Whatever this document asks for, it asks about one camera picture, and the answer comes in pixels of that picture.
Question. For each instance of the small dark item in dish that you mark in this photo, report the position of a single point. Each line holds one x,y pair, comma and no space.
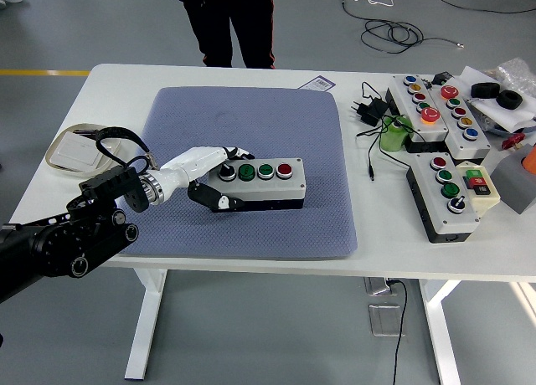
84,131

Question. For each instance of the beige two-button switch box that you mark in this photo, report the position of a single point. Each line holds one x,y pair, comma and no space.
490,198

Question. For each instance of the green tape roll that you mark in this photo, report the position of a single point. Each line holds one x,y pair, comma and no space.
391,140

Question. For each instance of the grey-blue textured mat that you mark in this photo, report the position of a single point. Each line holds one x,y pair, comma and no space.
259,121

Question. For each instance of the five-button box with red top button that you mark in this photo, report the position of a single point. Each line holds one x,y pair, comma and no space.
458,148

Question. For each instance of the four-button control box with knob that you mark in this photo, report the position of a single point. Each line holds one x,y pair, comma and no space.
268,190
454,226

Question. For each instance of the metal floor socket lid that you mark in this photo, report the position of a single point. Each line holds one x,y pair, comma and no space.
383,320

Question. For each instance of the metal floor socket box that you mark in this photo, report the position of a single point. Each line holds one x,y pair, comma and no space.
377,285

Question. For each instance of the white wall switch plate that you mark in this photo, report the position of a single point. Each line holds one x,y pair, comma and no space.
77,150

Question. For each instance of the small black connector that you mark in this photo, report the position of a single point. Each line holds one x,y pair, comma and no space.
441,77

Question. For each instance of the red emergency stop button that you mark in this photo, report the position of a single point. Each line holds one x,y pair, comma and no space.
513,141

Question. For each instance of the clear bubble wrap bag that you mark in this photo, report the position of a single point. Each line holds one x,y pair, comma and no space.
519,73

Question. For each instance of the orange object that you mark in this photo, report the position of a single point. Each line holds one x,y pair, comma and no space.
531,161

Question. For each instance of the black power adapter plug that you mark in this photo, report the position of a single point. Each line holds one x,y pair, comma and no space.
372,112

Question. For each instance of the grey box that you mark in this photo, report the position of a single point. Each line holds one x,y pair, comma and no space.
513,184

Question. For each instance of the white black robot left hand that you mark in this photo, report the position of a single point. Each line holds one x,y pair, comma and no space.
188,163

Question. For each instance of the beige shallow dish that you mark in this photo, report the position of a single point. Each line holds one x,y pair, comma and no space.
56,165

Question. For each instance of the white table leg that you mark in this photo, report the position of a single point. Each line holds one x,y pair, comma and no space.
439,330
146,318

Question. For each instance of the purple-edged label card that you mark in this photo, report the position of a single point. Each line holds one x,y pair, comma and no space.
317,83

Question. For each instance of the white foam sheets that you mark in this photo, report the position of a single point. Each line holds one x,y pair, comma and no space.
502,117

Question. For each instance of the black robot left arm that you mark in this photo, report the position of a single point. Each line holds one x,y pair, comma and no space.
54,242

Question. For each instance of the five-button box with mushroom button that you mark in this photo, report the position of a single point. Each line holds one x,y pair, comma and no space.
435,130

